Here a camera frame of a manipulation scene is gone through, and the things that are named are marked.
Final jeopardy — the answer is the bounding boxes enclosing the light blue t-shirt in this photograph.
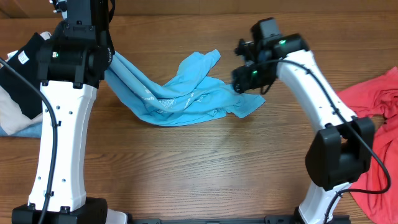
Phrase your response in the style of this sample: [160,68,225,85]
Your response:
[105,50,265,126]

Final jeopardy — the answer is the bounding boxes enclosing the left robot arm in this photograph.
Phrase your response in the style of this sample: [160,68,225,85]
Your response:
[12,0,132,224]

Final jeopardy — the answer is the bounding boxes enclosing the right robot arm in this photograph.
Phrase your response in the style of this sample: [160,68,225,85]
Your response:
[232,17,375,223]

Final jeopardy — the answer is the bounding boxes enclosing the folded blue jeans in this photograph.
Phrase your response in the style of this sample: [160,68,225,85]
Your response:
[11,123,42,139]

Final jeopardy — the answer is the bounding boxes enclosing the red t-shirt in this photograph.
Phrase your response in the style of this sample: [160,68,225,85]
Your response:
[338,67,397,223]

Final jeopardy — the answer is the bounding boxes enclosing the folded black shirt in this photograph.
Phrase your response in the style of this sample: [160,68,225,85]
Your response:
[1,33,44,119]

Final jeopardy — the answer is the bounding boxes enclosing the folded beige garment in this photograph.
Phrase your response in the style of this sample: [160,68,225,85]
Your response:
[1,32,52,136]

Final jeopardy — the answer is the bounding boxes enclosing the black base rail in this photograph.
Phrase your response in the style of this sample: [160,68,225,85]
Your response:
[127,214,351,224]

